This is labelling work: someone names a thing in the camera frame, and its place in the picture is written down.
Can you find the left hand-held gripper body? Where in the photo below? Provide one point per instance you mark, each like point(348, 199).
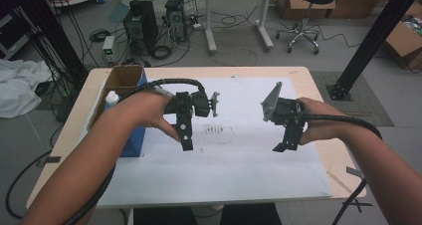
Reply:
point(200, 104)

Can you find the person's left hand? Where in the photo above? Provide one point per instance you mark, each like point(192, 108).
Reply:
point(152, 110)

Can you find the black tape strip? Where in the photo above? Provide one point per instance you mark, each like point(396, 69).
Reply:
point(49, 160)

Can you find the open brown cardboard box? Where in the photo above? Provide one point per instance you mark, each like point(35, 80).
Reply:
point(403, 42)

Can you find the black tape cross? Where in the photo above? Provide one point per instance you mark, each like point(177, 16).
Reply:
point(363, 204)

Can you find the white power supply unit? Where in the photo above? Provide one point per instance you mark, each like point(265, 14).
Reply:
point(108, 49)

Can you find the thick black metal post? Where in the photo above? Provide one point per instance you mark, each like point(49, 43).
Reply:
point(375, 39)

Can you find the large black computer tower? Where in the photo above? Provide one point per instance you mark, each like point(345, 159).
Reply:
point(142, 26)

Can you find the person's right hand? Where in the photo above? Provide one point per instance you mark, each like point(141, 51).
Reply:
point(321, 130)

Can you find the white crumpled cloth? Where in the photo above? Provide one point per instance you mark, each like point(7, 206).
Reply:
point(20, 85)

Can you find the grey floor mat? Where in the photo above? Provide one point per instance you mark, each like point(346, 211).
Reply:
point(368, 105)

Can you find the small black computer tower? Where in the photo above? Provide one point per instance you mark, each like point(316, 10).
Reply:
point(175, 17)

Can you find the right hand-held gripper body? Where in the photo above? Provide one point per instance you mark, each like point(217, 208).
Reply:
point(288, 112)

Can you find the person's black trousers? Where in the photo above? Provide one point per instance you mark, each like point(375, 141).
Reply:
point(232, 215)

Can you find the blue bottle with white cap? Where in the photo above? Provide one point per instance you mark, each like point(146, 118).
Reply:
point(112, 99)

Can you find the cardboard box blue sides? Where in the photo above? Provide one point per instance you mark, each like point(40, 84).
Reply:
point(124, 75)

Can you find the white foam mat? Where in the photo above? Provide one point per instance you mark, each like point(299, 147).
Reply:
point(232, 172)

